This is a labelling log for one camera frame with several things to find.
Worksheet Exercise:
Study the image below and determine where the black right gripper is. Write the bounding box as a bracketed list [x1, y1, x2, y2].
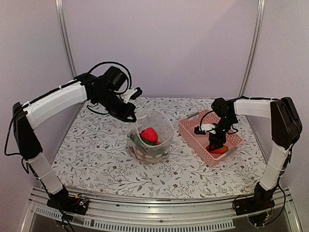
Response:
[209, 116, 237, 151]

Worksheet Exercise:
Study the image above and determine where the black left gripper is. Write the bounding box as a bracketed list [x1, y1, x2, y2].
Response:
[94, 89, 137, 122]

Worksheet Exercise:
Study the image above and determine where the red chili pepper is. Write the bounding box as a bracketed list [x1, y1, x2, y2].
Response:
[206, 145, 228, 155]

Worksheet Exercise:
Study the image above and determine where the pink plastic basket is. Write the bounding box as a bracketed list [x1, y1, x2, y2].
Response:
[178, 109, 244, 167]

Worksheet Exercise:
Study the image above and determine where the red wrinkled apple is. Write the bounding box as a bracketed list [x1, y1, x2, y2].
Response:
[140, 128, 158, 143]

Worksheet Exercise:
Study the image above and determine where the clear zip top bag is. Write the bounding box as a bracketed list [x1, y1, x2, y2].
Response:
[126, 111, 173, 163]

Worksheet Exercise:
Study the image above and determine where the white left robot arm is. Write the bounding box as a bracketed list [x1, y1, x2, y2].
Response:
[11, 62, 142, 210]

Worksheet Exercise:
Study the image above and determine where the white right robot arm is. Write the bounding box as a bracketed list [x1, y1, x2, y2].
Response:
[200, 97, 302, 211]

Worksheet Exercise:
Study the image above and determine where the floral table cloth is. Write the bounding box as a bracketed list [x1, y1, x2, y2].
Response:
[52, 98, 266, 198]

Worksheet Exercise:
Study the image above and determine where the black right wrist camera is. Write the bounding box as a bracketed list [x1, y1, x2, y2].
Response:
[194, 124, 216, 135]

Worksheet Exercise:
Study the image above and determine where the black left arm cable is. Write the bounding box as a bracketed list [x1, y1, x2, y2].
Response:
[86, 61, 133, 94]

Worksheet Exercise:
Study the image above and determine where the aluminium front rail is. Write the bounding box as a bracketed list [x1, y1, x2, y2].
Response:
[20, 187, 305, 232]

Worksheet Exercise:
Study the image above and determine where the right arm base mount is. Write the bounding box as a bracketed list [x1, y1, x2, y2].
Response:
[232, 191, 275, 227]

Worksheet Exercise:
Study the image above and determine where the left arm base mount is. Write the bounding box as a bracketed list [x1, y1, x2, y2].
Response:
[47, 193, 89, 215]

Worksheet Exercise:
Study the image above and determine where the left aluminium frame post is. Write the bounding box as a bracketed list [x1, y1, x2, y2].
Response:
[55, 0, 76, 77]

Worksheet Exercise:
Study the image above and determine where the aluminium frame post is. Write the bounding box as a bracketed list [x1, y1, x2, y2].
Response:
[55, 0, 76, 77]
[238, 0, 266, 97]

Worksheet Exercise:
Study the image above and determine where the right aluminium frame post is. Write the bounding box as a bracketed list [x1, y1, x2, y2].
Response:
[238, 0, 266, 97]

